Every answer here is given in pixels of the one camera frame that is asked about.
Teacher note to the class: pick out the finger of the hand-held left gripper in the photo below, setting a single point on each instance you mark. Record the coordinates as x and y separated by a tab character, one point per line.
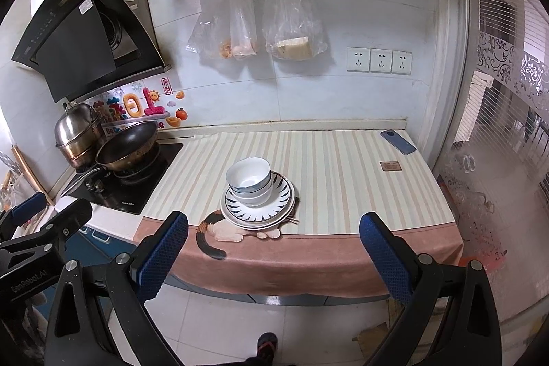
64	220
28	206

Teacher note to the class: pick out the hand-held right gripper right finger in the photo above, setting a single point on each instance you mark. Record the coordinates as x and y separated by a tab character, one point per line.
386	259

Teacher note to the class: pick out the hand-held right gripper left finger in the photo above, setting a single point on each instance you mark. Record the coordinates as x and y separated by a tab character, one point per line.
163	254

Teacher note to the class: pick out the white bowl with blue band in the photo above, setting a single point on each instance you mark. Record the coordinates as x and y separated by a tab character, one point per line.
253	199
248	173

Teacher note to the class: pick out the blue striped white plate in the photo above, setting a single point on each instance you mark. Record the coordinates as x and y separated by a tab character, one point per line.
281	194

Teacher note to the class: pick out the wooden board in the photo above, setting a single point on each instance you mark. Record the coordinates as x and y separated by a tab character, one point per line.
30	173

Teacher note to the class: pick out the black cooktop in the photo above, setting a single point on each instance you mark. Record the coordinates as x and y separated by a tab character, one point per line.
124	194

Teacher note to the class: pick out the brown cardboard piece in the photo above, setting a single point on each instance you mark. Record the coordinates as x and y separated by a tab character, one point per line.
373	338

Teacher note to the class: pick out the striped printed cloth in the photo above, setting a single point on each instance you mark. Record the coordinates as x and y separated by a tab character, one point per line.
343	186

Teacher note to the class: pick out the stainless steel steamer pot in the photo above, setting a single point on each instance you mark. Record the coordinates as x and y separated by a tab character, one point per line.
77	130

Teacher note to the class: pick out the small brown card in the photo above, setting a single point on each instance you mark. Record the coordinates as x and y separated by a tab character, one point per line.
390	166

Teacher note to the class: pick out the dark frying pan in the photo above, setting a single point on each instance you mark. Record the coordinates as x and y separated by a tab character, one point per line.
128	143

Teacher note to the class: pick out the blue smartphone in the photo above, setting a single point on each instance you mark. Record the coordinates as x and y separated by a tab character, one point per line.
399	142

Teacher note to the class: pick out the blue slipper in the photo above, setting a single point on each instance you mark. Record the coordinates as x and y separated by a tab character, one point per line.
267	342

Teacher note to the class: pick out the patterned glass sliding door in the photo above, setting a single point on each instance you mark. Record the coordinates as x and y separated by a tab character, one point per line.
493	134

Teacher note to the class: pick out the black range hood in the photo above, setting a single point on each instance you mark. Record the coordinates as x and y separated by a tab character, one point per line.
77	40

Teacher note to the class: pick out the clear plastic bag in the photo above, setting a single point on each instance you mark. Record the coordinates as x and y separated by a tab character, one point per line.
244	27
210	27
294	27

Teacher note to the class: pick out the colourful wall sticker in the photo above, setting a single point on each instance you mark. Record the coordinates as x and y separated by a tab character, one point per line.
137	104

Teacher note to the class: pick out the white wall socket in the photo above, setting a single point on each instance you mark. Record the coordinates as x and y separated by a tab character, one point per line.
381	60
401	62
358	59

